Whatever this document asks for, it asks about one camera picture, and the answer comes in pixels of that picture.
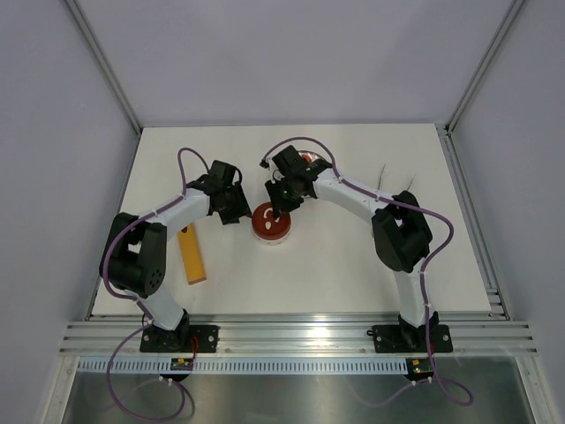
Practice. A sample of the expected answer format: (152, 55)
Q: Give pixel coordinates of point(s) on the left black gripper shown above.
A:
(241, 208)

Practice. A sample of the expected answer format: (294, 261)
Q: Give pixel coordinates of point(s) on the aluminium front rail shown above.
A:
(307, 335)

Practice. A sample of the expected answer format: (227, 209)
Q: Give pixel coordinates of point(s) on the right side aluminium rail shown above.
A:
(501, 310)

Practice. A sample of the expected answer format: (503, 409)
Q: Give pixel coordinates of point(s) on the left aluminium frame post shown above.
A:
(88, 36)

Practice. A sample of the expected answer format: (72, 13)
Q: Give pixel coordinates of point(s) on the perforated cable tray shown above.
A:
(245, 366)

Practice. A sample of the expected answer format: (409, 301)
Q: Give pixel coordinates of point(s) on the yellow wooden block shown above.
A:
(191, 255)

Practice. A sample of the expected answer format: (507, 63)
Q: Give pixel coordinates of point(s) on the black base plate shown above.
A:
(394, 338)
(202, 338)

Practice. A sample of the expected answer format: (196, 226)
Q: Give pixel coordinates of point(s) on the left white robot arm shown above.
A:
(134, 260)

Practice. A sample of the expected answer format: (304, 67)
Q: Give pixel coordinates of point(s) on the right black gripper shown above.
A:
(280, 206)

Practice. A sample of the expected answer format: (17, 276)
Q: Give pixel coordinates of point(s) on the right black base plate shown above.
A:
(394, 338)

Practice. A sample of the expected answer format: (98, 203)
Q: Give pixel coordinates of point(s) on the right aluminium frame post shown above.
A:
(485, 63)

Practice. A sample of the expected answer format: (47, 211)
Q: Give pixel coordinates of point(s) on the red lunch box lid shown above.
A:
(269, 223)

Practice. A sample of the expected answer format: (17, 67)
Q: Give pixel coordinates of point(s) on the metal food tongs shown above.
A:
(393, 180)

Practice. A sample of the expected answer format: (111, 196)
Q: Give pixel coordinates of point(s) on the white patterned plate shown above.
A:
(315, 156)

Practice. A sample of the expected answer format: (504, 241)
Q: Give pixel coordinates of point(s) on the aluminium frame post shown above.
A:
(88, 36)
(485, 63)

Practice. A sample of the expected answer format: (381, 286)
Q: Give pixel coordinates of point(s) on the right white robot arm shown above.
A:
(401, 234)

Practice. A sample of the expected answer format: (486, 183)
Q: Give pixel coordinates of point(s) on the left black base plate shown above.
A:
(202, 338)

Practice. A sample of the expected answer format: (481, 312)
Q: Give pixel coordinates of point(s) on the aluminium rail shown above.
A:
(501, 310)
(307, 335)

